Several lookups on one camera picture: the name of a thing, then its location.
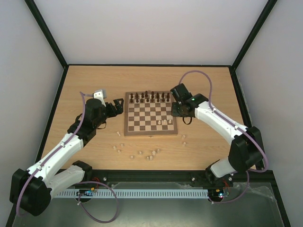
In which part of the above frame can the wooden chess board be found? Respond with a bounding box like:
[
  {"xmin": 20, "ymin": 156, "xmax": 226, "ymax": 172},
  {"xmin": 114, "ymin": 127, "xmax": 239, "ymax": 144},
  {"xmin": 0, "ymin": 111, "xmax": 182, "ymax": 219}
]
[{"xmin": 124, "ymin": 90, "xmax": 178, "ymax": 137}]

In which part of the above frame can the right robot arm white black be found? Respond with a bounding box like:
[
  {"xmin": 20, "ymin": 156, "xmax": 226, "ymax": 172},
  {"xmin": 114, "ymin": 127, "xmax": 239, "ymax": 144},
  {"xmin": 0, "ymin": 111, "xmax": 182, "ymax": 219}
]
[{"xmin": 170, "ymin": 83, "xmax": 265, "ymax": 185}]

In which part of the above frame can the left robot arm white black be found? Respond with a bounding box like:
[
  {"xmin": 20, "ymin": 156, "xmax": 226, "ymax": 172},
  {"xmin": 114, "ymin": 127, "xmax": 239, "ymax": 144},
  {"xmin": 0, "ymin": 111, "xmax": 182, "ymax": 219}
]
[{"xmin": 9, "ymin": 98, "xmax": 124, "ymax": 217}]

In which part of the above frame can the right controller board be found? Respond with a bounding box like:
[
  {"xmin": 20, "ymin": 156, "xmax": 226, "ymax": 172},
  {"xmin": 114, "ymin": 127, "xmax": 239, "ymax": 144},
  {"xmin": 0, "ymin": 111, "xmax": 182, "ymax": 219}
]
[{"xmin": 208, "ymin": 187, "xmax": 230, "ymax": 198}]

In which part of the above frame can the controller board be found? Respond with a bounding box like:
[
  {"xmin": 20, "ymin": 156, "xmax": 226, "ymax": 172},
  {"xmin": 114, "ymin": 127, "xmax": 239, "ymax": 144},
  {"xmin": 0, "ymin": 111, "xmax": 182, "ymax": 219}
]
[
  {"xmin": 75, "ymin": 188, "xmax": 98, "ymax": 197},
  {"xmin": 208, "ymin": 187, "xmax": 230, "ymax": 198}
]

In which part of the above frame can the left controller board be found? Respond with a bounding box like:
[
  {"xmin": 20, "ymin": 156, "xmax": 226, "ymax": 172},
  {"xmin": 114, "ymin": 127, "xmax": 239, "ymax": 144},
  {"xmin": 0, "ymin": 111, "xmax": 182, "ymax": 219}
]
[{"xmin": 75, "ymin": 188, "xmax": 98, "ymax": 197}]

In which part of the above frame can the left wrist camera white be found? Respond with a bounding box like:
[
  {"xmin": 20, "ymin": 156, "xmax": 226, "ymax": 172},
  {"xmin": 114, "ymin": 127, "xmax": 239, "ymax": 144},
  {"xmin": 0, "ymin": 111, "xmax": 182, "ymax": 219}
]
[{"xmin": 93, "ymin": 89, "xmax": 107, "ymax": 99}]

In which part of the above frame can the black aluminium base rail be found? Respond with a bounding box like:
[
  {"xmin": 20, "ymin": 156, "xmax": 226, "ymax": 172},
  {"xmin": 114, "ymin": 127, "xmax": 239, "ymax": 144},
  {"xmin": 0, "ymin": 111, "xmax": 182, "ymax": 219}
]
[{"xmin": 23, "ymin": 169, "xmax": 275, "ymax": 187}]

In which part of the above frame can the white slotted cable duct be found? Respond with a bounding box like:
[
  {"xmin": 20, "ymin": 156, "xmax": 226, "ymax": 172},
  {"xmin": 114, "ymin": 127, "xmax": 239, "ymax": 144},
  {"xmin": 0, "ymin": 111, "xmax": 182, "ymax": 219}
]
[{"xmin": 56, "ymin": 189, "xmax": 209, "ymax": 199}]

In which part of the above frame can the black cage frame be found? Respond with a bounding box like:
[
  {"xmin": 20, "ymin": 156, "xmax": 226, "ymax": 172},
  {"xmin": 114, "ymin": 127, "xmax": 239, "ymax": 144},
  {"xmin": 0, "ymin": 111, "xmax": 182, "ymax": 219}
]
[{"xmin": 25, "ymin": 0, "xmax": 290, "ymax": 227}]

